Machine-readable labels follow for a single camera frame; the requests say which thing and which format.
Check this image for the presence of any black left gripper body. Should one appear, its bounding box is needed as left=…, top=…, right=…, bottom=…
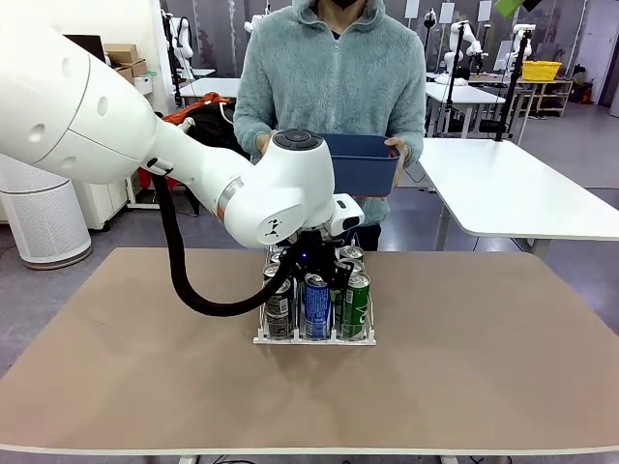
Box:
left=279, top=230, right=355, bottom=287

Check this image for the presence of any blue white beverage can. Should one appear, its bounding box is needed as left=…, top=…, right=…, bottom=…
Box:
left=304, top=273, right=333, bottom=340

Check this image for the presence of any blue plastic bin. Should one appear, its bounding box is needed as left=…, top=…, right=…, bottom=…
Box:
left=313, top=132, right=402, bottom=198

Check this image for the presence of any person's left forearm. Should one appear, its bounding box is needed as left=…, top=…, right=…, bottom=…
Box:
left=399, top=110, right=427, bottom=168

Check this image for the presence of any clear plastic can dispenser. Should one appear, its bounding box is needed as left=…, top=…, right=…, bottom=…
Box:
left=252, top=230, right=378, bottom=347

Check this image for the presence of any person's right hand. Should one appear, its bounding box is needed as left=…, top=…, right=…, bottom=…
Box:
left=254, top=130, right=279, bottom=160

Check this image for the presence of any person's left hand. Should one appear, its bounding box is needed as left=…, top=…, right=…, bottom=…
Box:
left=383, top=136, right=412, bottom=168

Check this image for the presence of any yellow plastic crate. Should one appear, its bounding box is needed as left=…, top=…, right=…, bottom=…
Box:
left=521, top=59, right=564, bottom=81

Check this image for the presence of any black tripod pole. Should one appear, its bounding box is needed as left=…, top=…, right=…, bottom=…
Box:
left=493, top=29, right=533, bottom=142
left=443, top=21, right=468, bottom=122

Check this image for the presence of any wooden shelf table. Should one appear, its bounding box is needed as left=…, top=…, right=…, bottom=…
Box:
left=516, top=76, right=575, bottom=117

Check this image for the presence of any white lab table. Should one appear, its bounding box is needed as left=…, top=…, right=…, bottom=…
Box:
left=178, top=75, right=243, bottom=105
left=425, top=80, right=507, bottom=141

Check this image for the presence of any black jacket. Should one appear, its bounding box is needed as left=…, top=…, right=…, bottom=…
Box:
left=186, top=103, right=252, bottom=160

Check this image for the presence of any person in teal fleece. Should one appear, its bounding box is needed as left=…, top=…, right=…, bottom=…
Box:
left=232, top=0, right=427, bottom=251

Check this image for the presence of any large white table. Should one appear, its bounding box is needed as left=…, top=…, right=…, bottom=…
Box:
left=416, top=136, right=619, bottom=258

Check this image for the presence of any white perforated air purifier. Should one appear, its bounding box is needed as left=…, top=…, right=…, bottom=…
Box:
left=0, top=153, right=93, bottom=271

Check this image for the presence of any black computer monitor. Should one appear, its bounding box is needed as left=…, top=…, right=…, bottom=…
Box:
left=62, top=33, right=108, bottom=64

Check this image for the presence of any left arm black cable sleeve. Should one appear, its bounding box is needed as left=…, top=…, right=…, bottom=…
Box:
left=139, top=158, right=297, bottom=319

